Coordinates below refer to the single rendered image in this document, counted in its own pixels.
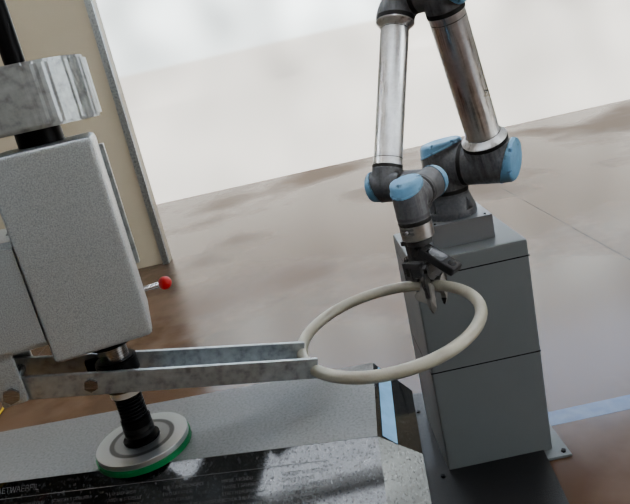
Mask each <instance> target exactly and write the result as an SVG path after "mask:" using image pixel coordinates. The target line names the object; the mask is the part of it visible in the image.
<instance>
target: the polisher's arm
mask: <svg viewBox="0 0 630 504"><path fill-rule="evenodd" d="M6 234H7V231H6V229H0V401H1V404H2V406H3V408H8V407H11V406H14V405H17V404H20V403H23V402H26V401H28V400H29V397H28V394H27V391H26V389H25V386H24V384H23V381H22V379H21V376H20V374H19V371H18V368H17V366H16V363H15V361H14V358H13V357H25V356H33V355H32V352H31V350H33V349H36V348H39V347H43V346H46V345H49V344H48V342H47V339H46V336H45V334H44V331H43V328H42V325H41V323H40V320H39V317H38V315H37V312H36V309H35V307H34V304H33V301H32V299H31V296H30V293H29V290H28V288H27V285H26V282H25V280H24V277H23V274H22V272H21V269H20V266H19V264H18V261H17V258H16V255H15V253H14V250H13V247H12V245H11V242H10V239H9V237H8V236H6ZM10 388H13V389H16V390H18V391H19V392H20V400H19V401H17V402H16V403H14V404H12V405H10V404H8V403H5V402H3V392H5V391H6V390H8V389H10Z"/></svg>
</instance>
